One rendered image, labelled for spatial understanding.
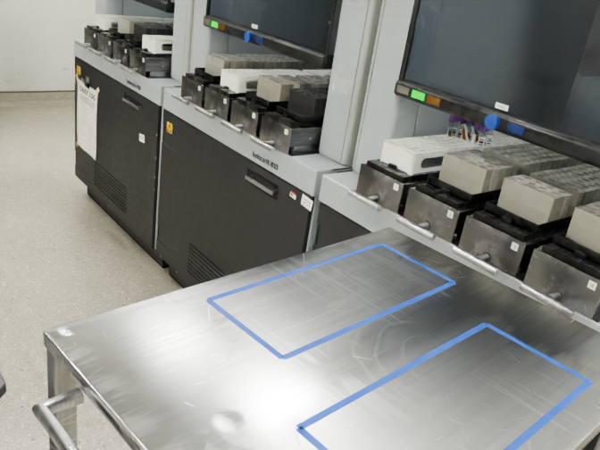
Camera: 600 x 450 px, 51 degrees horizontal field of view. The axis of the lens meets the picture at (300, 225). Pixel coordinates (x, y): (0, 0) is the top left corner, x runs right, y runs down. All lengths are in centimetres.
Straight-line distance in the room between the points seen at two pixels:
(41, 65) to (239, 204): 300
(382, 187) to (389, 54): 31
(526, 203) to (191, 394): 82
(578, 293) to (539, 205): 19
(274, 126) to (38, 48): 314
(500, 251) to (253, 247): 84
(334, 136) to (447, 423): 108
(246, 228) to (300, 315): 109
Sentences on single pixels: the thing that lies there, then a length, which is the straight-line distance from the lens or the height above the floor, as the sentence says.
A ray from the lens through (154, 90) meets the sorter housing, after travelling 230.
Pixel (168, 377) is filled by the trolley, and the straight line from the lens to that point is 66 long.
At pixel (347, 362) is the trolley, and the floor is 82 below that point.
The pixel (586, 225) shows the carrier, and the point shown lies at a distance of 122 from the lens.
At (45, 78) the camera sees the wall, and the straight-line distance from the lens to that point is 471.
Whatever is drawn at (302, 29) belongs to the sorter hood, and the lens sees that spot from 172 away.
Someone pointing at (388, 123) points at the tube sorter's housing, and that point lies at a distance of 150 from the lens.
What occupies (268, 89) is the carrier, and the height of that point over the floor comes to 85.
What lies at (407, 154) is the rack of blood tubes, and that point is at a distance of 139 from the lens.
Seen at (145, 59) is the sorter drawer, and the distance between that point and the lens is 235.
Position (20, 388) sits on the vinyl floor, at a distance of 198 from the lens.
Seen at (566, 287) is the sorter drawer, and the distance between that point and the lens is 117.
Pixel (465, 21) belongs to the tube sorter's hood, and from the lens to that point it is 135.
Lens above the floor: 123
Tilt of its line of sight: 24 degrees down
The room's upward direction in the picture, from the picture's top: 9 degrees clockwise
